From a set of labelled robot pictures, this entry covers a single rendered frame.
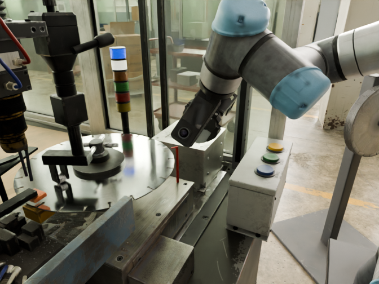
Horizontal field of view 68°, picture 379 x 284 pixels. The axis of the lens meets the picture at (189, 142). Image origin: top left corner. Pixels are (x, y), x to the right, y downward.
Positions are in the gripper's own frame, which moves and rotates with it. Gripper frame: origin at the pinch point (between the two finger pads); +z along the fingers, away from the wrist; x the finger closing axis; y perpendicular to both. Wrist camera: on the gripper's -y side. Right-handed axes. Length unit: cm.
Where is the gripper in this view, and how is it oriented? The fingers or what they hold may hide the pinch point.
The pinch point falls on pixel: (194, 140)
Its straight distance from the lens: 67.7
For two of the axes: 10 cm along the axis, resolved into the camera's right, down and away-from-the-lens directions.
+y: 5.7, -6.6, 4.8
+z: -1.5, 4.9, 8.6
